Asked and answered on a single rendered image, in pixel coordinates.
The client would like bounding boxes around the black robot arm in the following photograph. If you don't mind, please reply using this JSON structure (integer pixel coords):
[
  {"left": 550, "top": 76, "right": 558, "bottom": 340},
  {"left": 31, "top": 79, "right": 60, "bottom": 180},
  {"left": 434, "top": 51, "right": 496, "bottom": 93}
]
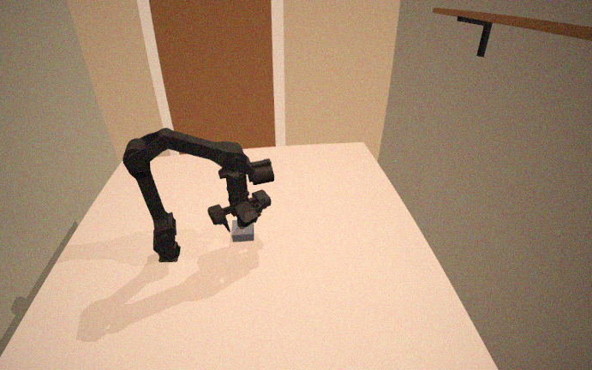
[{"left": 123, "top": 128, "right": 274, "bottom": 263}]

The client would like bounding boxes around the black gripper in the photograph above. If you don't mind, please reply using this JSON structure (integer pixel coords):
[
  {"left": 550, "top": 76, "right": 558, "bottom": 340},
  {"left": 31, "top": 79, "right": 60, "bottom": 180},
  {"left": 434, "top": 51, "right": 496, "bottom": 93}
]
[{"left": 207, "top": 187, "right": 271, "bottom": 232}]

